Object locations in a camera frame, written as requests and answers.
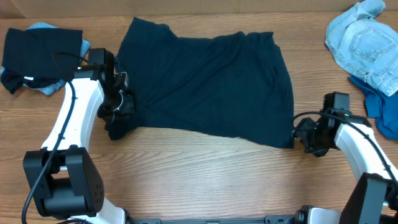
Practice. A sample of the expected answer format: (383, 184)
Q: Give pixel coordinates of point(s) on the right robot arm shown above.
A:
(337, 128)

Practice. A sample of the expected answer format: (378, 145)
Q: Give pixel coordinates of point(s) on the dark blue garment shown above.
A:
(380, 107)

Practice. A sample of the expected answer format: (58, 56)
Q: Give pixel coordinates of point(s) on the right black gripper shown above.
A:
(306, 134)

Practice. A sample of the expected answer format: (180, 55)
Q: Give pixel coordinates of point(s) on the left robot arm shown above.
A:
(64, 182)

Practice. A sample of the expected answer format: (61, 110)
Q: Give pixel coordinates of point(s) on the crumpled light denim jeans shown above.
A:
(364, 47)

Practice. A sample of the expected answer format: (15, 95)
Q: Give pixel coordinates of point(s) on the folded black shirt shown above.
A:
(42, 53)

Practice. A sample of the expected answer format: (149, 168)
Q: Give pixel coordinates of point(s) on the black garment under stack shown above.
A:
(12, 82)

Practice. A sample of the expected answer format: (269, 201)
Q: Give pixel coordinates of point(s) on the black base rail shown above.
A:
(269, 219)

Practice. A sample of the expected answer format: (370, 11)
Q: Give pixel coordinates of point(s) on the black t-shirt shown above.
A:
(234, 86)

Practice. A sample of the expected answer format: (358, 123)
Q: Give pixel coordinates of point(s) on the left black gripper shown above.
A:
(125, 106)

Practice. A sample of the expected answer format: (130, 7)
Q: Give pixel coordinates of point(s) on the folded light blue jeans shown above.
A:
(85, 46)

